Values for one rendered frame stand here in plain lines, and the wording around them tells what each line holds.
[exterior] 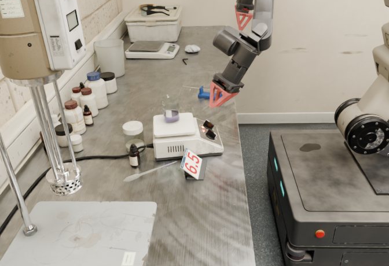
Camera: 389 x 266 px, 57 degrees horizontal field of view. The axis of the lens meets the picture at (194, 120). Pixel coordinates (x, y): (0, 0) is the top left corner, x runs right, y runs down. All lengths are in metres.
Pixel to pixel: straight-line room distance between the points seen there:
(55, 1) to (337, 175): 1.39
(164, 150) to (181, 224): 0.26
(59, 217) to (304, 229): 0.92
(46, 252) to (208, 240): 0.34
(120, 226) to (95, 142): 0.40
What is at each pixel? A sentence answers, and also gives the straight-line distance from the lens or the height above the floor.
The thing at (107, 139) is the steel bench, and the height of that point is 0.75.
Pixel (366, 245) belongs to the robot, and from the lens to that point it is 1.60.
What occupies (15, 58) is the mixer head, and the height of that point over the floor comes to 1.18.
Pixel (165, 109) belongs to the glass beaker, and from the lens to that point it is 1.02.
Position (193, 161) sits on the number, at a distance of 0.99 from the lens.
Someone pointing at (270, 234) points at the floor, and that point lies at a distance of 1.87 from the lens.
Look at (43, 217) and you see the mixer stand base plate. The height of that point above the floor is 0.76.
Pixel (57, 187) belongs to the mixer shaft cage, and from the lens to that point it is 0.75.
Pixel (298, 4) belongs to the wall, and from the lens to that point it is 2.49.
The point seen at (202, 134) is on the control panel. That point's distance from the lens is 1.03.
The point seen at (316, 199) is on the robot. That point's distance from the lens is 1.54.
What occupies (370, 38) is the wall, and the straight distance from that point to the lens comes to 2.70.
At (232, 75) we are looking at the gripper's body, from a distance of 1.02.
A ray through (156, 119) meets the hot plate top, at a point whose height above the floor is 0.84.
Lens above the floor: 1.35
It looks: 29 degrees down
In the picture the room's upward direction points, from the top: 2 degrees counter-clockwise
